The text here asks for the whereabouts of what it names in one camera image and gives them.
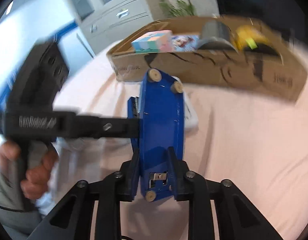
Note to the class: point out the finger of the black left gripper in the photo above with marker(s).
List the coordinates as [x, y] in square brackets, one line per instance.
[134, 124]
[96, 127]

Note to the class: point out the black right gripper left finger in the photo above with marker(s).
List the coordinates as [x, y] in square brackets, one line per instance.
[72, 217]

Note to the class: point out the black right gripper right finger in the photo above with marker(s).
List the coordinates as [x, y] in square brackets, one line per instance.
[220, 204]

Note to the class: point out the blue stapler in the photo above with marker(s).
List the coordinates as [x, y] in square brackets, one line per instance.
[160, 109]

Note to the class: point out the pastel puzzle cube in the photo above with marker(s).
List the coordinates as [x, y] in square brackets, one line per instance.
[154, 42]

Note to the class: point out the left human hand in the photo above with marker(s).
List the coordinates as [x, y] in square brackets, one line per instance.
[36, 182]

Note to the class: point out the white flat box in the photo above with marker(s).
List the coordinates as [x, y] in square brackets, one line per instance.
[190, 115]

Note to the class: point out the grey filing cabinet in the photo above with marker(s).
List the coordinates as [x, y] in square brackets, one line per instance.
[103, 22]

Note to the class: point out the green leafy vine plant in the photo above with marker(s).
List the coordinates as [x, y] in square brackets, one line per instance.
[179, 9]

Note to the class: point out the silver metal can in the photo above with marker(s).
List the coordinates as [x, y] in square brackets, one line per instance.
[216, 35]

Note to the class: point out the yellow label jar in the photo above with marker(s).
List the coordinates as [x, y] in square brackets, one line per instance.
[249, 39]

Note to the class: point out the brown cardboard box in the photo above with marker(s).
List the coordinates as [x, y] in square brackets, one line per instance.
[281, 76]

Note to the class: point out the black television screen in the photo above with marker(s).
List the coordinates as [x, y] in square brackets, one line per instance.
[285, 16]

